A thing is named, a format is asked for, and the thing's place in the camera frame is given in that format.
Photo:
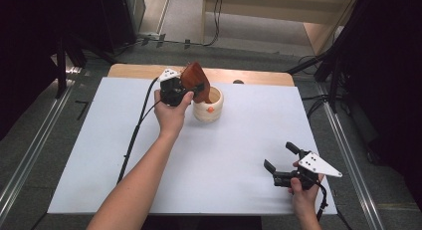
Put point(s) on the black cabinet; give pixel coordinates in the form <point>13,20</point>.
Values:
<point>116,17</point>

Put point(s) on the person's left hand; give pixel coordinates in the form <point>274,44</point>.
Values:
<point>170,118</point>

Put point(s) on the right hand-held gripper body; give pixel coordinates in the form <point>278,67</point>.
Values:
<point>316,167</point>

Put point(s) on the black metal stand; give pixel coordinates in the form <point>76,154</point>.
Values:
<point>60,74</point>
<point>333,90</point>

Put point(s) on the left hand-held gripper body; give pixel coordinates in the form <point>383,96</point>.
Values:
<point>172,90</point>

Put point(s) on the light wooden furniture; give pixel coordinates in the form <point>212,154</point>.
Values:
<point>282,11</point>

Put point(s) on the metal floor rail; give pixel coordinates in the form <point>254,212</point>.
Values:
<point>346,150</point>
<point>33,152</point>

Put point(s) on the cream ribbed cup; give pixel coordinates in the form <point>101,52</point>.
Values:
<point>209,115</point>

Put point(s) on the brown wooden scoop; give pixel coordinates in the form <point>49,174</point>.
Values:
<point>195,75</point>

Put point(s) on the white table mat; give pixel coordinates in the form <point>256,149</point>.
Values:
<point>232,157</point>

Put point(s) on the person's right hand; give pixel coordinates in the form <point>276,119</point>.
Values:
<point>305,201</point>

